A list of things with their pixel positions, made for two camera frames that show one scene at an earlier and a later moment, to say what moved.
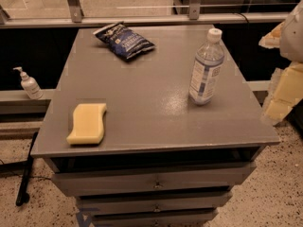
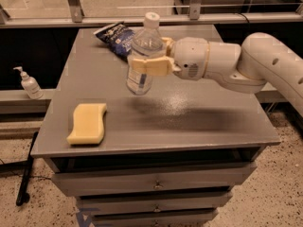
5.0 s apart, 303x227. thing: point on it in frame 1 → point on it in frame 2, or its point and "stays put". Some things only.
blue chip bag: [124, 41] stays put
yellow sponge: [88, 124] stays put
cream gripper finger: [285, 91] → [160, 66]
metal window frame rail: [77, 18] stays put
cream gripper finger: [273, 39] → [169, 45]
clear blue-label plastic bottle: [206, 66] → [148, 43]
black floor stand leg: [23, 197] stays put
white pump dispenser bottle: [30, 85] stays put
